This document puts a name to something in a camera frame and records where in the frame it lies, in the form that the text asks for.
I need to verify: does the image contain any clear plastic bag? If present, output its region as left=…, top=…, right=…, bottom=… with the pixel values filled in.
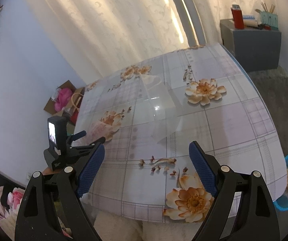
left=139, top=74, right=180, bottom=142

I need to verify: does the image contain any cardboard box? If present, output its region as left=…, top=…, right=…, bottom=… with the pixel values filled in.
left=44, top=80, right=85, bottom=116

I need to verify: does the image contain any red paper gift bag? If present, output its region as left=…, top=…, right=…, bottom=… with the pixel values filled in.
left=70, top=93, right=84, bottom=125

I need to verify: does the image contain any pink plush item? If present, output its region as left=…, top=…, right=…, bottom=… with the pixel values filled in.
left=54, top=88, right=73, bottom=112

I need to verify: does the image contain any floral tablecloth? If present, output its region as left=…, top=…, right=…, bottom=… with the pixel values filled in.
left=75, top=44, right=287, bottom=223

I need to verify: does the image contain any white lace curtain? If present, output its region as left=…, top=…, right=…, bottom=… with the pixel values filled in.
left=26, top=0, right=288, bottom=83

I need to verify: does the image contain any grey cabinet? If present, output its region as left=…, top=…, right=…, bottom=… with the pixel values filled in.
left=219, top=19, right=281, bottom=72

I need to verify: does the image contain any wooden rolling pin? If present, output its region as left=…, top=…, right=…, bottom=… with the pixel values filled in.
left=243, top=19, right=259, bottom=28

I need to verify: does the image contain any teal utensil holder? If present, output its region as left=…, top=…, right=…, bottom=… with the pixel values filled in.
left=260, top=11, right=279, bottom=29

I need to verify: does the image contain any red thermos bottle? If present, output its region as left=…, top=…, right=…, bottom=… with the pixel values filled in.
left=231, top=4, right=245, bottom=29

